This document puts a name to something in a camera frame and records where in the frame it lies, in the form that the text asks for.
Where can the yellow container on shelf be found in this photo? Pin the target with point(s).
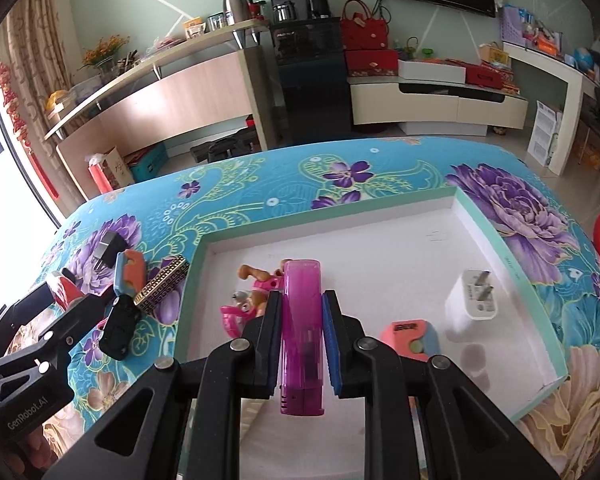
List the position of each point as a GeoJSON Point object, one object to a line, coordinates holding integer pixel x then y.
{"type": "Point", "coordinates": [59, 105]}

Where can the pink brown puppy toy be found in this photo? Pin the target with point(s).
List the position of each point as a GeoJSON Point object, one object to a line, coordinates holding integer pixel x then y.
{"type": "Point", "coordinates": [251, 303]}

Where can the steel thermos kettle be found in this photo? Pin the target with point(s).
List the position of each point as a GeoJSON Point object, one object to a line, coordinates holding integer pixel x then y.
{"type": "Point", "coordinates": [236, 11]}

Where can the orange flower bouquet vase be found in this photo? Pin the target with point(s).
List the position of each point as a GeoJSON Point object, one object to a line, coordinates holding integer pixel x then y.
{"type": "Point", "coordinates": [104, 57]}

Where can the red chinese knot ornament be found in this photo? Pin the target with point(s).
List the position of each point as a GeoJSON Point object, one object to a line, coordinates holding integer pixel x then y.
{"type": "Point", "coordinates": [20, 128]}

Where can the magenta translucent lighter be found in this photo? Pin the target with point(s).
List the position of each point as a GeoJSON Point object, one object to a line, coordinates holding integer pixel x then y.
{"type": "Point", "coordinates": [301, 364]}

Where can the black bag on floor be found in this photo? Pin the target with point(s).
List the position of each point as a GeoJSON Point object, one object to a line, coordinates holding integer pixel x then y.
{"type": "Point", "coordinates": [243, 142]}

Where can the black power adapter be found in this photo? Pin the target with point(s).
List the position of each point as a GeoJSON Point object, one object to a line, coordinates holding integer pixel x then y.
{"type": "Point", "coordinates": [107, 249]}

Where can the red handbag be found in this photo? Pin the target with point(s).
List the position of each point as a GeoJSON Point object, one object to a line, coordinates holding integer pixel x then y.
{"type": "Point", "coordinates": [361, 31]}

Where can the person's left hand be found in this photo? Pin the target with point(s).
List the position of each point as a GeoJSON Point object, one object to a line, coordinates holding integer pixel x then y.
{"type": "Point", "coordinates": [32, 456]}

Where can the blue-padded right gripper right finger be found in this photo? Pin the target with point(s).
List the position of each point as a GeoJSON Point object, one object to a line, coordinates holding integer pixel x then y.
{"type": "Point", "coordinates": [422, 417]}

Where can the red white glue bottle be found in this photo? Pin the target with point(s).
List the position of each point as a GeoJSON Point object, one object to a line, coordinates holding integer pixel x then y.
{"type": "Point", "coordinates": [64, 291]}

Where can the teal white shallow box tray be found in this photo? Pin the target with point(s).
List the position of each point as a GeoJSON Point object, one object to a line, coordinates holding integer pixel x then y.
{"type": "Point", "coordinates": [391, 260]}

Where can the red gift box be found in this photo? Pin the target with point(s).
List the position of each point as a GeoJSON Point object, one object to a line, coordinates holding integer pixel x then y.
{"type": "Point", "coordinates": [372, 63]}

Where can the white power adapter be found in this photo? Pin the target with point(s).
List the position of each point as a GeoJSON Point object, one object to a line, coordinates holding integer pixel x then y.
{"type": "Point", "coordinates": [470, 306]}

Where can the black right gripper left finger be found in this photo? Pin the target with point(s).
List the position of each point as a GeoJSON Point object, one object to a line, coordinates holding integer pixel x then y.
{"type": "Point", "coordinates": [182, 420]}

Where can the black toy car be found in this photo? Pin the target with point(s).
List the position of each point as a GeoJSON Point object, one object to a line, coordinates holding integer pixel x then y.
{"type": "Point", "coordinates": [120, 327]}

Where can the red white gift bag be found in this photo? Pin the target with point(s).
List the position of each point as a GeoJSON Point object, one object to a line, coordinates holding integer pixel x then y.
{"type": "Point", "coordinates": [109, 171]}

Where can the salmon blue toy knife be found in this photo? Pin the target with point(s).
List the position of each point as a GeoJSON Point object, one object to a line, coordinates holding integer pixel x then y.
{"type": "Point", "coordinates": [413, 339]}

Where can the blue orange toy knife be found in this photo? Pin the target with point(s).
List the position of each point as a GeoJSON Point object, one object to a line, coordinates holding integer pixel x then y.
{"type": "Point", "coordinates": [129, 273]}

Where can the black water dispenser cabinet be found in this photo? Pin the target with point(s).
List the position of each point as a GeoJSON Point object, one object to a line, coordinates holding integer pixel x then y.
{"type": "Point", "coordinates": [312, 70]}

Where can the black gold patterned harmonica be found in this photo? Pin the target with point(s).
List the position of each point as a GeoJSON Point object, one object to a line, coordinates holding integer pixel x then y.
{"type": "Point", "coordinates": [167, 278]}

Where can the white desk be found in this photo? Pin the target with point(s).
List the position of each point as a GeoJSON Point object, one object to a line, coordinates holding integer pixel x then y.
{"type": "Point", "coordinates": [553, 82]}

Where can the curved wooden counter shelf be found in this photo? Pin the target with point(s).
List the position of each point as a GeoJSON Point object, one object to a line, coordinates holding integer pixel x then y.
{"type": "Point", "coordinates": [211, 78]}

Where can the teal storage crate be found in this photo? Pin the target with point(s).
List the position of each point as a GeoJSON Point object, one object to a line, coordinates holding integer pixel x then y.
{"type": "Point", "coordinates": [146, 163]}

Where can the white flat box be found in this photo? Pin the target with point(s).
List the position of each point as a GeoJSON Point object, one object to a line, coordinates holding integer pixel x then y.
{"type": "Point", "coordinates": [430, 71]}

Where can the floral blue tablecloth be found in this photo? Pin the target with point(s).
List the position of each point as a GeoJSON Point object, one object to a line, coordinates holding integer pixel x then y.
{"type": "Point", "coordinates": [168, 215]}

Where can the beige patterned curtain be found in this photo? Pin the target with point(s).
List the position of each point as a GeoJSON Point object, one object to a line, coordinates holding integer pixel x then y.
{"type": "Point", "coordinates": [32, 46]}

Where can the cream low tv stand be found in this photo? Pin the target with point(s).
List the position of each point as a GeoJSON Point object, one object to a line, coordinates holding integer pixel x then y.
{"type": "Point", "coordinates": [434, 108]}

